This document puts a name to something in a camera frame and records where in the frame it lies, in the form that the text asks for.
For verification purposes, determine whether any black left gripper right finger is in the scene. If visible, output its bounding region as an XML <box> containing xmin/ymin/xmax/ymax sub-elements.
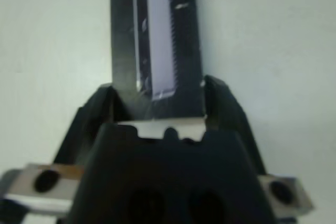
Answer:
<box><xmin>203</xmin><ymin>74</ymin><xmax>267</xmax><ymax>176</ymax></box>

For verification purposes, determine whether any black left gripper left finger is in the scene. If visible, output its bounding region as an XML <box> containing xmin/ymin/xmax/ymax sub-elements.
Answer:
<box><xmin>53</xmin><ymin>83</ymin><xmax>132</xmax><ymax>168</ymax></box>

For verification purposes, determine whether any black box lid with window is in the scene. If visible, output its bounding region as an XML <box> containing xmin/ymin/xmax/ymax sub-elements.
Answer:
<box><xmin>109</xmin><ymin>0</ymin><xmax>207</xmax><ymax>120</ymax></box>

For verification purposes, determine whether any black box base white insert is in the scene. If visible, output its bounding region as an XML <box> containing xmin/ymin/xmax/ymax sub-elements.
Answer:
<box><xmin>117</xmin><ymin>117</ymin><xmax>208</xmax><ymax>141</ymax></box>

